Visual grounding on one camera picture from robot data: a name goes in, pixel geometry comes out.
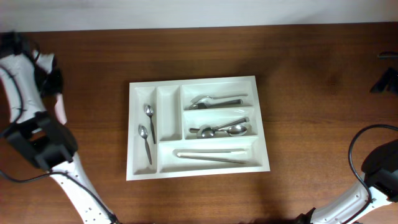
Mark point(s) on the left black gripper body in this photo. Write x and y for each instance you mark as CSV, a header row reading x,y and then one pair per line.
x,y
46,81

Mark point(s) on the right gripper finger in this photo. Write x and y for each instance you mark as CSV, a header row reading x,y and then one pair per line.
x,y
391,77
380,85

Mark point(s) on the white plastic knife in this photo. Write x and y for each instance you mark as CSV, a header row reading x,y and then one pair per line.
x,y
60,109

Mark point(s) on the small steel teaspoon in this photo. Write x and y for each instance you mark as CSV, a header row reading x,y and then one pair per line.
x,y
144,135
149,111

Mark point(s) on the steel fork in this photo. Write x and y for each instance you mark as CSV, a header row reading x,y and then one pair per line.
x,y
201,106
201,98

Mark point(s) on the steel tablespoon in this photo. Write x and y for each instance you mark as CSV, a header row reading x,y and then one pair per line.
x,y
240,121
235,130

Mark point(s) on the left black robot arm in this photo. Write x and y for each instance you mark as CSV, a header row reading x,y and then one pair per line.
x,y
34,88

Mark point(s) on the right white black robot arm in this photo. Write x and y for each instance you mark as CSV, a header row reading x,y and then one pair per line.
x,y
376,185

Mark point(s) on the white plastic cutlery tray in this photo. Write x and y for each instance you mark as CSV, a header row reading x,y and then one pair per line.
x,y
172,121

